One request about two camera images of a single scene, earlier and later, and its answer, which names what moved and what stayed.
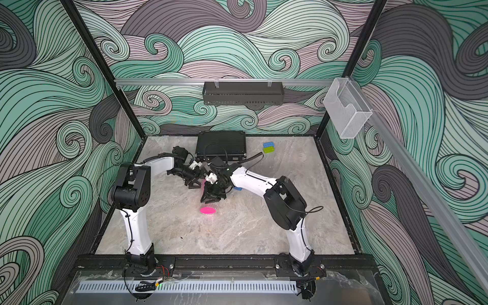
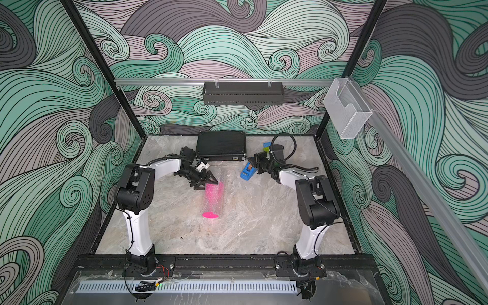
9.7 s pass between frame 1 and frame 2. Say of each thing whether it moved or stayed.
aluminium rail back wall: stayed
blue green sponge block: stayed
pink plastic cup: stayed
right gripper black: moved
